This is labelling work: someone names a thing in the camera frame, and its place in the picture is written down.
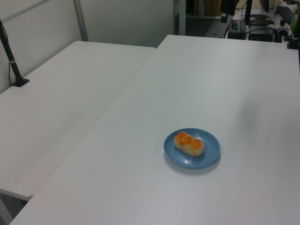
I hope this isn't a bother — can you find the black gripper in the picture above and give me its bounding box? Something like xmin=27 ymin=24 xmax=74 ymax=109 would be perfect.
xmin=220 ymin=0 xmax=237 ymax=23

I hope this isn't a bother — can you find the bread with orange topping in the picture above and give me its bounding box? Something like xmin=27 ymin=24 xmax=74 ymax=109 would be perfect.
xmin=173 ymin=131 xmax=204 ymax=156

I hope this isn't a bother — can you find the brown cardboard box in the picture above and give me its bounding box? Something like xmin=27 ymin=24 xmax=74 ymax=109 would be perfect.
xmin=203 ymin=0 xmax=222 ymax=16

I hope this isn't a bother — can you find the small black flat box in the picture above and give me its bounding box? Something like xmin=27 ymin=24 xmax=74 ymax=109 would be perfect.
xmin=227 ymin=31 xmax=246 ymax=39

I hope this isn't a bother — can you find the black monitor stand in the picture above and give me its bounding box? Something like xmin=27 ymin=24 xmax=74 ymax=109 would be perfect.
xmin=244 ymin=0 xmax=253 ymax=26

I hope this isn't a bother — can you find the brown flat object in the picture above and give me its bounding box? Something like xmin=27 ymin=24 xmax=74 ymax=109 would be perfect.
xmin=250 ymin=15 xmax=275 ymax=26

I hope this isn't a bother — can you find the black box device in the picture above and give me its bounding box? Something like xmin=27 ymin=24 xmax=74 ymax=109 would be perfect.
xmin=248 ymin=28 xmax=275 ymax=42

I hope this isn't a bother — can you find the black keyboard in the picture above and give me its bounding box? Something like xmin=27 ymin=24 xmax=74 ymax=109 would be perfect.
xmin=276 ymin=5 xmax=294 ymax=22

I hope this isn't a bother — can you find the green bottle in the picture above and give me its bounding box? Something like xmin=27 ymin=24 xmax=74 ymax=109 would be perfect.
xmin=290 ymin=8 xmax=300 ymax=38

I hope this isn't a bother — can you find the black table clamp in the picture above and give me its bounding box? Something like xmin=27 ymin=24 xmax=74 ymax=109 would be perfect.
xmin=286 ymin=35 xmax=300 ymax=50

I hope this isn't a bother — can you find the blue round plate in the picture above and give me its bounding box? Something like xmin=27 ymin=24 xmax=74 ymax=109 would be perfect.
xmin=163 ymin=127 xmax=221 ymax=169

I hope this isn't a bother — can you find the dark vertical frame post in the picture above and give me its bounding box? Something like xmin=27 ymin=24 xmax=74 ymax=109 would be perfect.
xmin=174 ymin=0 xmax=186 ymax=36

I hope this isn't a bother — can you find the grey metal partition post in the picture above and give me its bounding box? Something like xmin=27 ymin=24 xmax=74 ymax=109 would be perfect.
xmin=73 ymin=0 xmax=90 ymax=42

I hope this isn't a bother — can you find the black camera stand pole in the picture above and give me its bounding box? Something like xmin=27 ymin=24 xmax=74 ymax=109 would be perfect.
xmin=0 ymin=19 xmax=30 ymax=88

